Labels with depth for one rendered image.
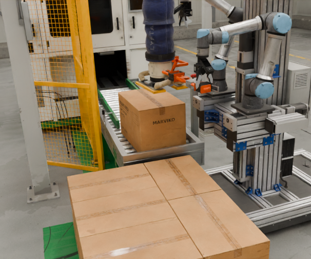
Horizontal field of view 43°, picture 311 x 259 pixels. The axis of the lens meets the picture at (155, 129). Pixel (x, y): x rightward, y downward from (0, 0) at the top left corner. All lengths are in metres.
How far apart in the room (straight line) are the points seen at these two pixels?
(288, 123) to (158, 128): 1.01
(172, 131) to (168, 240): 1.20
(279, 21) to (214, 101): 0.93
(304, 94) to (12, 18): 2.38
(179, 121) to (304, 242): 1.33
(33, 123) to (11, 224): 0.89
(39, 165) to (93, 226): 1.52
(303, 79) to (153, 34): 1.17
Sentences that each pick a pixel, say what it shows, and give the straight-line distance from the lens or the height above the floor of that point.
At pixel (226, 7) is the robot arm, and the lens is 3.12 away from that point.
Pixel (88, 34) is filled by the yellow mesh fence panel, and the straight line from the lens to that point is 3.61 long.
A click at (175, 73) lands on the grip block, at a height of 1.28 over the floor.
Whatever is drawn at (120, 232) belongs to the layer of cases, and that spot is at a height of 0.54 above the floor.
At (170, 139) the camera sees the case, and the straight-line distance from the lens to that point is 3.26.
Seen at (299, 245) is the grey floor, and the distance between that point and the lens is 3.26.
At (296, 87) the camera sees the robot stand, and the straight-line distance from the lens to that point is 3.15.
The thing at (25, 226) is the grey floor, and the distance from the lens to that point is 3.61.
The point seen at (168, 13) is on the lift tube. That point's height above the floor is 1.67.
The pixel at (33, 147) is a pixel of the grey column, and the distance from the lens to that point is 3.78.
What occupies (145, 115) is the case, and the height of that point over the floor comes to 0.90.
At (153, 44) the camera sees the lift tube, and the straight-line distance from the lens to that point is 2.92.
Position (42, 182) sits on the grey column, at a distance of 3.93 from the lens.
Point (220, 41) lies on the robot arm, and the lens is 2.49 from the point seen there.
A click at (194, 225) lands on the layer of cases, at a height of 0.54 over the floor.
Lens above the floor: 1.93
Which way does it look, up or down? 21 degrees down
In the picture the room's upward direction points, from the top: 3 degrees counter-clockwise
